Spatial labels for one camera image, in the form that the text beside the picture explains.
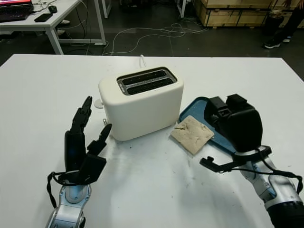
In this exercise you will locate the cream white toaster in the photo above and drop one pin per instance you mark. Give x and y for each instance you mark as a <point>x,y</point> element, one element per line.
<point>142,111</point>

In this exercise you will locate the white toaster lever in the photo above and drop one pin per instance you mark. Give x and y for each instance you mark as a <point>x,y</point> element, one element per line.
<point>97,103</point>

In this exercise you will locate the blue plastic tray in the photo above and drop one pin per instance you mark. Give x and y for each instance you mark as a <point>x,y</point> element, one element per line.
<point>194,107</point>

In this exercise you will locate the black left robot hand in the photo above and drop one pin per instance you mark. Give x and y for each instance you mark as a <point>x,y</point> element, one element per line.
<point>73,149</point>

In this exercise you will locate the black computer mouse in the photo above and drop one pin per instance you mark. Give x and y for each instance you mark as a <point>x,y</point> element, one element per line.
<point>52,8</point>

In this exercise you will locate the black laptop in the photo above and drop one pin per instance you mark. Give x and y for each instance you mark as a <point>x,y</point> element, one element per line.
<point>14,12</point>

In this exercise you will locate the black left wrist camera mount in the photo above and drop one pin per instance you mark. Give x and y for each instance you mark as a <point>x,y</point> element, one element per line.
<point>93,168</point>

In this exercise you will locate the white sneaker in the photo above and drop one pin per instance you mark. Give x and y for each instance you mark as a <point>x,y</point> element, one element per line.
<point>64,22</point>
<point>60,31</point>

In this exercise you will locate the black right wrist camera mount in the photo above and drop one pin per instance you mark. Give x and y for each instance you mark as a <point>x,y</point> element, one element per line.
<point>213,166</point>

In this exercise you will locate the black trash bin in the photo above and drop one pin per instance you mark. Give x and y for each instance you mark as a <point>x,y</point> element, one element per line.
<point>276,23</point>

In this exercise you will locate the white office desk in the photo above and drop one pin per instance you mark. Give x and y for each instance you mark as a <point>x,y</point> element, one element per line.
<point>59,14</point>

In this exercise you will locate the small metal toaster knob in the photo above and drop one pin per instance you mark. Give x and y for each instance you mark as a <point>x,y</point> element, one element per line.
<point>105,121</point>

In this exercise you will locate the black smartphone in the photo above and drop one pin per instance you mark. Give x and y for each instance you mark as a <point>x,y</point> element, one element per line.
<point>43,17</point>

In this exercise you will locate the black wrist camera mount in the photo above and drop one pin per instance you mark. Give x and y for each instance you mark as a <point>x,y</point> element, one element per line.
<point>213,166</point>
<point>93,168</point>

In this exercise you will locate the slice of bread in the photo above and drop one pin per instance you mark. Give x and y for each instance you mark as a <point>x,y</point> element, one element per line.
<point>192,135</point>

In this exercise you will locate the person in dark trousers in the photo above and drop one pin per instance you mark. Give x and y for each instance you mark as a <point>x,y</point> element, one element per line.
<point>287,26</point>

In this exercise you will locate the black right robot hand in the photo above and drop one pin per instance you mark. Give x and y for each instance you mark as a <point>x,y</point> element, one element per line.
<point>244,128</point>

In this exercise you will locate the stacked wooden crates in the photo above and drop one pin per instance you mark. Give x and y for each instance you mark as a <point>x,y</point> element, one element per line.
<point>232,14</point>

